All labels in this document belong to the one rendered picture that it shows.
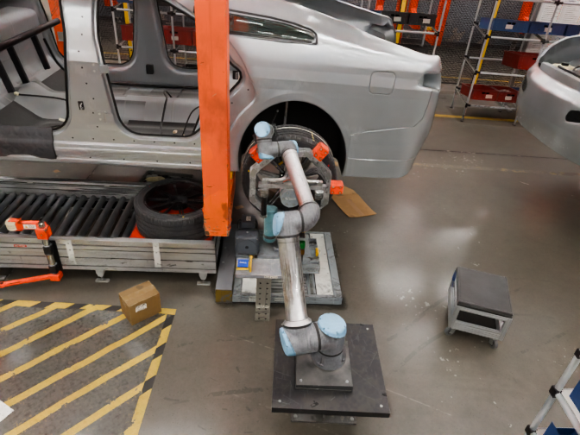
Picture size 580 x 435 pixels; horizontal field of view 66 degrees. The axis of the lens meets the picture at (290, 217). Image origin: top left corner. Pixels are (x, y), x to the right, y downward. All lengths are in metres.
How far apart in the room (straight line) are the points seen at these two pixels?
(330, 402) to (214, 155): 1.54
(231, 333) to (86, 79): 1.95
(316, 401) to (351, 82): 2.01
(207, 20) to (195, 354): 1.97
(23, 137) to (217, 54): 1.72
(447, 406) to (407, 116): 1.90
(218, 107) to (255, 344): 1.53
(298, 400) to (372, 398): 0.39
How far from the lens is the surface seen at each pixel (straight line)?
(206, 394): 2.84
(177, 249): 3.28
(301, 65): 3.09
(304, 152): 2.87
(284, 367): 2.57
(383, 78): 3.19
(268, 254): 3.39
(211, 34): 2.54
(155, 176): 4.94
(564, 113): 4.54
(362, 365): 2.64
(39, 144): 3.67
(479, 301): 3.22
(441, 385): 3.10
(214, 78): 2.59
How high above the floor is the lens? 2.32
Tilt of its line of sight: 33 degrees down
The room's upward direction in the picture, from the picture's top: 5 degrees clockwise
